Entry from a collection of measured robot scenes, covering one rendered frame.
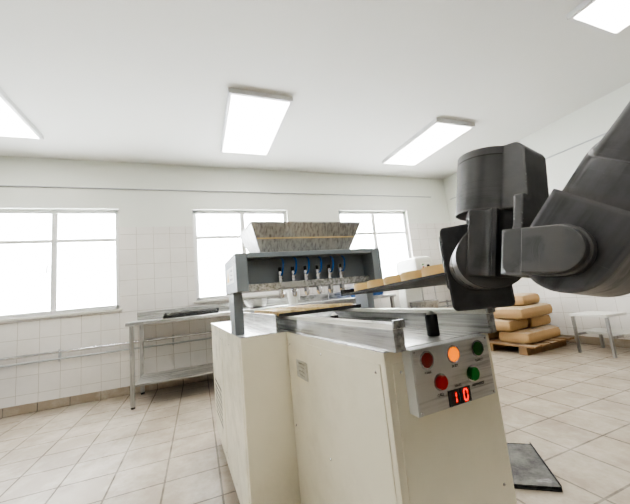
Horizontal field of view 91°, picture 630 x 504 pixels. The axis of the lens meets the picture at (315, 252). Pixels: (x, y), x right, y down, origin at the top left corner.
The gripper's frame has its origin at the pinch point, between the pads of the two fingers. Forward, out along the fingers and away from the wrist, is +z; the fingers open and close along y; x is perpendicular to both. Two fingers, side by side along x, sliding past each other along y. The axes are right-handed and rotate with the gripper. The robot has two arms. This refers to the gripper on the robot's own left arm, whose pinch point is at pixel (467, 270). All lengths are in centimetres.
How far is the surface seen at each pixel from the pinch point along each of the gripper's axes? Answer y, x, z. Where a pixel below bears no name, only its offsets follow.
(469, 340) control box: 15.1, 1.2, 34.3
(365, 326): 9.1, -21.7, 26.6
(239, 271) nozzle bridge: -14, -77, 58
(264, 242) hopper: -27, -72, 71
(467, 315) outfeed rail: 9.9, 2.6, 43.3
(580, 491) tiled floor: 97, 42, 131
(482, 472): 46, -1, 38
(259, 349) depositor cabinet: 18, -74, 63
